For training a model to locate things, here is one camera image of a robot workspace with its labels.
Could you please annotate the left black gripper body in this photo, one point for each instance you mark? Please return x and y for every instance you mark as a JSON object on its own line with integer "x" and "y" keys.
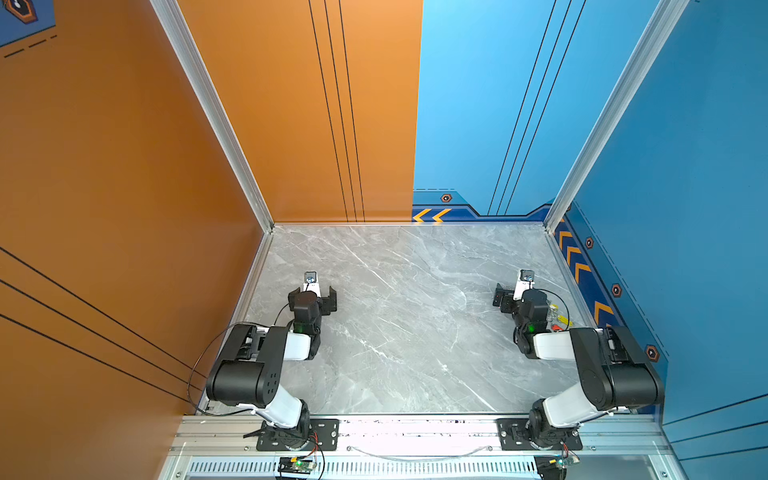
{"x": 327, "y": 300}

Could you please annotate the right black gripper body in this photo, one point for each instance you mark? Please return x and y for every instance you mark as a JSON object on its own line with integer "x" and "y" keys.
{"x": 504, "y": 298}

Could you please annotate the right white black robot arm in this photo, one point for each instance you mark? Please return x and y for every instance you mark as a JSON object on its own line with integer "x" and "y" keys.
{"x": 613, "y": 372}

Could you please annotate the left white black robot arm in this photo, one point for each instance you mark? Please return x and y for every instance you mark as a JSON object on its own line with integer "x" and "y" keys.
{"x": 247, "y": 371}

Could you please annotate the left green circuit board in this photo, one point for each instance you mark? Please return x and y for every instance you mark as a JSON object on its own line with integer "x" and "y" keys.
{"x": 295, "y": 467}

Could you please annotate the green circuit board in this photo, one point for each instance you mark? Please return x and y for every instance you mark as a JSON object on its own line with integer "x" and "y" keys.
{"x": 555, "y": 467}
{"x": 295, "y": 467}

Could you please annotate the right green circuit board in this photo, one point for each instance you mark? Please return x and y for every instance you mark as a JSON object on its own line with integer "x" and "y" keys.
{"x": 555, "y": 467}

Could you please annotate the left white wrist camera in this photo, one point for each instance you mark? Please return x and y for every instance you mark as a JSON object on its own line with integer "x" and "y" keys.
{"x": 311, "y": 283}

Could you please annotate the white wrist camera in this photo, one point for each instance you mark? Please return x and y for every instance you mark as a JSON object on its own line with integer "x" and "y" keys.
{"x": 311, "y": 283}
{"x": 525, "y": 281}

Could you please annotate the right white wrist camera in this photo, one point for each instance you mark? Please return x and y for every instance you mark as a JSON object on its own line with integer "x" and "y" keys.
{"x": 525, "y": 281}

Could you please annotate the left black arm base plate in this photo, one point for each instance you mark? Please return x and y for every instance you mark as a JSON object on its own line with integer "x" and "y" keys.
{"x": 319, "y": 432}

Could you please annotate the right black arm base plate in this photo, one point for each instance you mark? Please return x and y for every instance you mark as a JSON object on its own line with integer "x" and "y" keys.
{"x": 517, "y": 434}

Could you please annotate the aluminium front rail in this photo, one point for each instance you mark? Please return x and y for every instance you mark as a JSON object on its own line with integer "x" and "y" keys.
{"x": 419, "y": 435}

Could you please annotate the white slotted cable duct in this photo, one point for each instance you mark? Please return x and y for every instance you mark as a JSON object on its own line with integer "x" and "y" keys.
{"x": 515, "y": 467}

